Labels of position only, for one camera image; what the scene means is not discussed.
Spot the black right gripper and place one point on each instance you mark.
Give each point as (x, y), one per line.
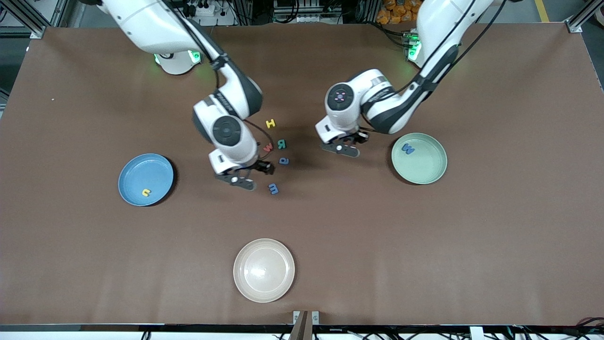
(260, 166)

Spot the orange items pile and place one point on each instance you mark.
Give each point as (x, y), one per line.
(396, 12)

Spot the red foam letter w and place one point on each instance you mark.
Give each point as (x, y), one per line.
(269, 147)

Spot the teal foam letter R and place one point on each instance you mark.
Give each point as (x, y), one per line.
(281, 144)

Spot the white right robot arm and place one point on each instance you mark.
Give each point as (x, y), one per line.
(226, 132)

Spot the brown table mat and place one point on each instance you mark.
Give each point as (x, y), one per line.
(424, 245)

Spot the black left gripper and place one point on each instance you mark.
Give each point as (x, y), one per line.
(357, 137)

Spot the aluminium frame profile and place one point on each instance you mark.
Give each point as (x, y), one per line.
(28, 21)
(583, 16)

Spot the beige round plate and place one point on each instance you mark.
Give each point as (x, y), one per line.
(264, 270)

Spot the light green round plate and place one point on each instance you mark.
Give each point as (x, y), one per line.
(422, 163)

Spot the grey metal edge bracket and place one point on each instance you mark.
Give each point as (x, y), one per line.
(315, 317)

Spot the blue foam capital M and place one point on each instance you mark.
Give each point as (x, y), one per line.
(408, 149)

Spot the blue foam letter a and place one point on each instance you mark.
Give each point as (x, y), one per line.
(283, 161)

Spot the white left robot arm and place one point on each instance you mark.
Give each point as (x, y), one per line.
(391, 108)

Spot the brown wedge piece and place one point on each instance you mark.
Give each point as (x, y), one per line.
(300, 328)

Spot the blue round plate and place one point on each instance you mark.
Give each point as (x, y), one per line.
(141, 174)

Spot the blue foam lowercase m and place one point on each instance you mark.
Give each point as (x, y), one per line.
(273, 189)

